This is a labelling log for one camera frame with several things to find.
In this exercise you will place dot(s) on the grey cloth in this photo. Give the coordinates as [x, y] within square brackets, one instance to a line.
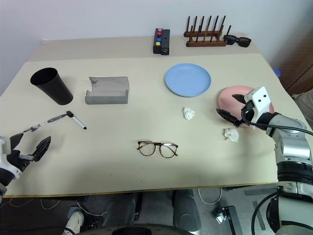
[304, 102]

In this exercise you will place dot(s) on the black and silver pen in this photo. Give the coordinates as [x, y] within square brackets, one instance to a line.
[55, 119]

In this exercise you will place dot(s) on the brown wooden door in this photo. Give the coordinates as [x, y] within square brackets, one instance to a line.
[303, 76]

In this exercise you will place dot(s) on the dark wooden peg rack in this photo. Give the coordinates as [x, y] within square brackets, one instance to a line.
[205, 44]

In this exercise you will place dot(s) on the light blue round plate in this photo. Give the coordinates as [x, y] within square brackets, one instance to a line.
[187, 79]

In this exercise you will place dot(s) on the white shoe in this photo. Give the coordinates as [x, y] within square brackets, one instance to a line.
[75, 221]

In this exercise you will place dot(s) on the tortoiseshell eyeglasses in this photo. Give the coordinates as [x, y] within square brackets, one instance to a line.
[146, 149]

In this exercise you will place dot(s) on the white marker pen black cap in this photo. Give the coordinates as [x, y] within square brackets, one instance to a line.
[77, 121]

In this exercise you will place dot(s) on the black plastic cup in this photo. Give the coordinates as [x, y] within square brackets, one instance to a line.
[52, 88]

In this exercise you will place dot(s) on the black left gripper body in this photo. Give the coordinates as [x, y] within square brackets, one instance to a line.
[19, 159]

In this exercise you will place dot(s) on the dark round disc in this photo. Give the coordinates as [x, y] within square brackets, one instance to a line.
[127, 230]

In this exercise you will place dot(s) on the black metal floor bracket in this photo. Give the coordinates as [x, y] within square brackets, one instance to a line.
[231, 218]

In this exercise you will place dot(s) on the black sunglasses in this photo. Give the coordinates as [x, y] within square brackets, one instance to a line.
[243, 41]

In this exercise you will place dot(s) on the grey open glasses case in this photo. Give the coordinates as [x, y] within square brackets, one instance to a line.
[107, 98]

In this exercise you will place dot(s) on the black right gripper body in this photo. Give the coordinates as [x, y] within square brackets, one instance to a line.
[247, 107]

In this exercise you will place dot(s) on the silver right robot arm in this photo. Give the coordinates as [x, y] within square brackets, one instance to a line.
[291, 147]

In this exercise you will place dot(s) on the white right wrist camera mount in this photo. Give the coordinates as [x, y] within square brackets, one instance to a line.
[260, 98]

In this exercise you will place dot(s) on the black box with coloured buttons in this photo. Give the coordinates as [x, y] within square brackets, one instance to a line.
[157, 49]

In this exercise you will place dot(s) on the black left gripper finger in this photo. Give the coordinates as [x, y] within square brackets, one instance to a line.
[15, 141]
[41, 148]

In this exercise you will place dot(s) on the blue round plastic object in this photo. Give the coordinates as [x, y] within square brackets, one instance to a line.
[277, 72]

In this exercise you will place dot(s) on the dark grey rounded cylinder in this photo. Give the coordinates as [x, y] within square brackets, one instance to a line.
[185, 210]
[124, 211]

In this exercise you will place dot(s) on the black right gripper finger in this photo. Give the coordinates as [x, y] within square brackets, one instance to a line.
[228, 116]
[240, 98]

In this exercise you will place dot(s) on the crumpled white tissue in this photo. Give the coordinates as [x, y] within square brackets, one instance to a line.
[230, 135]
[188, 113]

